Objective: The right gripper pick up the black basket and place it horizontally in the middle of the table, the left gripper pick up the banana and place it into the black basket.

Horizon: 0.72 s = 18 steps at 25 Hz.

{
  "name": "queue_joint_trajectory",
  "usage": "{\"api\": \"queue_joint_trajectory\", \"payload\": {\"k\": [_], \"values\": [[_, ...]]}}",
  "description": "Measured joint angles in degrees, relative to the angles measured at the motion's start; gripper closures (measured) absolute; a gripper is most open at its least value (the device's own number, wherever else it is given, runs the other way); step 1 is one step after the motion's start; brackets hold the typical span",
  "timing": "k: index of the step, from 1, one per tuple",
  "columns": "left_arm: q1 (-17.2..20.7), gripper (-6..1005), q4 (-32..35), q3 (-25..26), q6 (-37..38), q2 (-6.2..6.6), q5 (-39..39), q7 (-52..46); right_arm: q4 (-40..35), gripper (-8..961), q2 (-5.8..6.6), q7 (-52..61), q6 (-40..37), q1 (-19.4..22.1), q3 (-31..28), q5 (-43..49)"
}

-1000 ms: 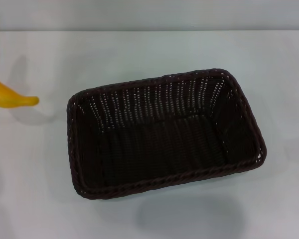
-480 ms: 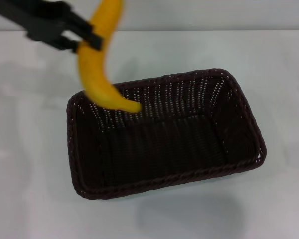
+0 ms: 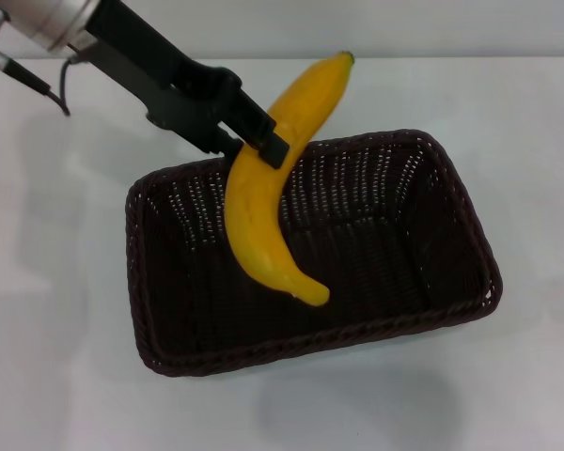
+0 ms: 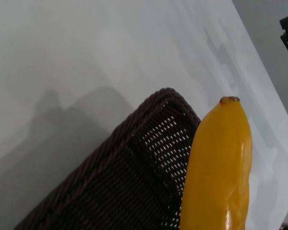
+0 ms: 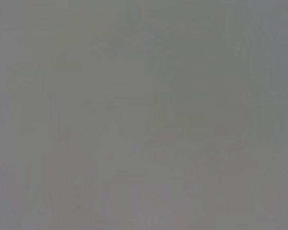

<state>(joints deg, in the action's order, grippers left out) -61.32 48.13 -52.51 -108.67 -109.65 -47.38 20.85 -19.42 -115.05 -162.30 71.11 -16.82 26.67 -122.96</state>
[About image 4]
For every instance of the yellow banana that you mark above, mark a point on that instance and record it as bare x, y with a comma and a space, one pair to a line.
218, 167

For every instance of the dark brown woven basket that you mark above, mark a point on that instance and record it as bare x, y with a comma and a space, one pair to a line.
115, 187

